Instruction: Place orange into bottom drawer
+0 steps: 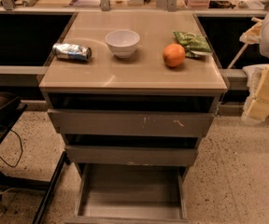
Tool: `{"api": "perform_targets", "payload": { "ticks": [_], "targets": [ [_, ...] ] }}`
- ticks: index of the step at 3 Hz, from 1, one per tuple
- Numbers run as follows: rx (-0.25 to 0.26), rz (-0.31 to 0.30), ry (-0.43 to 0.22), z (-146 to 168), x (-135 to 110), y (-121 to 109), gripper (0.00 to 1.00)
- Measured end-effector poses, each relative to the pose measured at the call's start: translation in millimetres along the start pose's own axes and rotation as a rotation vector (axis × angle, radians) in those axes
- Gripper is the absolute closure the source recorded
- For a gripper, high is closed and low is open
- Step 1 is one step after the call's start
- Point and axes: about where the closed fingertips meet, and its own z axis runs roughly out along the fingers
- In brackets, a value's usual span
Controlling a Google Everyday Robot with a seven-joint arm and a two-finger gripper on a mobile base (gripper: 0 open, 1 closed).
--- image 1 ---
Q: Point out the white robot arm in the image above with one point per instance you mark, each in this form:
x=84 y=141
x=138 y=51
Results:
x=264 y=43

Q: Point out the grey drawer cabinet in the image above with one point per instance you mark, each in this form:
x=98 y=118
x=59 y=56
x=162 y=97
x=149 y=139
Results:
x=141 y=82

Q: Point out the white ceramic bowl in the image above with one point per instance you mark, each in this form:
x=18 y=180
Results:
x=122 y=43

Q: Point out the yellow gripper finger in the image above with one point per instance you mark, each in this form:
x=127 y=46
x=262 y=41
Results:
x=256 y=107
x=252 y=35

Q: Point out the top grey drawer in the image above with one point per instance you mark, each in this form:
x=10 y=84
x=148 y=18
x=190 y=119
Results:
x=130 y=123

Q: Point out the white stick with handle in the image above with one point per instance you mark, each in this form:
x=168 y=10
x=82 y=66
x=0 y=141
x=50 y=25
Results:
x=240 y=52

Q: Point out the orange fruit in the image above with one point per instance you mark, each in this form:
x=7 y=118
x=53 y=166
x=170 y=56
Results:
x=173 y=55

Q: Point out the bottom open grey drawer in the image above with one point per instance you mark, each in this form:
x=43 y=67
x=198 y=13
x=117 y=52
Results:
x=125 y=194

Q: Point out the middle grey drawer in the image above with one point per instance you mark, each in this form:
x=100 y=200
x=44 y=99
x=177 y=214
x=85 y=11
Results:
x=132 y=155

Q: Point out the crushed silver blue can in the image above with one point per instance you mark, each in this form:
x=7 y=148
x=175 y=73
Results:
x=72 y=52

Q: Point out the green snack bag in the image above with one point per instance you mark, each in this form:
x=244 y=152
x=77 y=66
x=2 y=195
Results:
x=195 y=45

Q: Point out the white curved base cover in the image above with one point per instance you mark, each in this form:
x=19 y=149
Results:
x=250 y=70

